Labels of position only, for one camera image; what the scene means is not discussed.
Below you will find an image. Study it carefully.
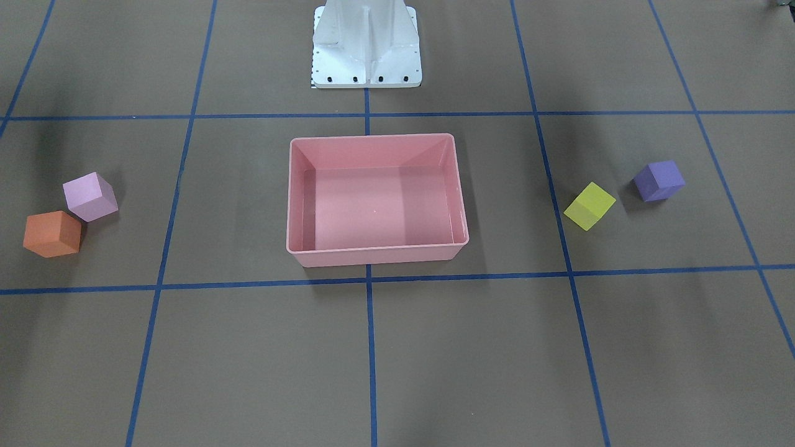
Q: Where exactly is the yellow foam block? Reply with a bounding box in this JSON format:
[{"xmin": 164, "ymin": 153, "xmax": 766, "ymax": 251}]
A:
[{"xmin": 564, "ymin": 182, "xmax": 616, "ymax": 231}]

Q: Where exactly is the light pink foam block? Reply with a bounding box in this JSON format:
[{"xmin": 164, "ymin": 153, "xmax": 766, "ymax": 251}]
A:
[{"xmin": 62, "ymin": 172, "xmax": 119, "ymax": 222}]

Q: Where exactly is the white camera stand base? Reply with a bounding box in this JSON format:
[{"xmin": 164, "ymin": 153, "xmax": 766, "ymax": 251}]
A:
[{"xmin": 311, "ymin": 1, "xmax": 423, "ymax": 89}]

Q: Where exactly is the pink plastic bin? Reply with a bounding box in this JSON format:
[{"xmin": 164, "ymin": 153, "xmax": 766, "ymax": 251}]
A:
[{"xmin": 286, "ymin": 133, "xmax": 470, "ymax": 267}]

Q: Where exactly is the orange foam block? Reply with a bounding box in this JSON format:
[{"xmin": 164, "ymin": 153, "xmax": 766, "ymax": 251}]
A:
[{"xmin": 23, "ymin": 211, "xmax": 82, "ymax": 258}]

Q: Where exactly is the purple foam block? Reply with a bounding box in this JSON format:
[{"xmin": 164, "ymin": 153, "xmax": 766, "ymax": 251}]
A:
[{"xmin": 633, "ymin": 160, "xmax": 686, "ymax": 202}]

